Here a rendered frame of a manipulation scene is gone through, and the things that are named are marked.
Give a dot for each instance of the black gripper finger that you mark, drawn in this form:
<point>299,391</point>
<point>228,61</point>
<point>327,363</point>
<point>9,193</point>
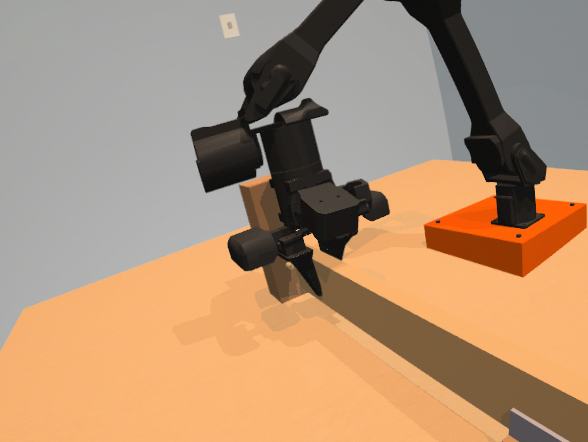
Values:
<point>336,247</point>
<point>304,264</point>

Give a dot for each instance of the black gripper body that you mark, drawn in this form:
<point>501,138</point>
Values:
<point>255,248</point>

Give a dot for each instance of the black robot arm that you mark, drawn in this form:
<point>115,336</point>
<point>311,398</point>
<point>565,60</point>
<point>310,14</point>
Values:
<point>230,152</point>

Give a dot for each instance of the long wooden rail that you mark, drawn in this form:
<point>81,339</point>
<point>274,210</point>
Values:
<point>488,371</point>

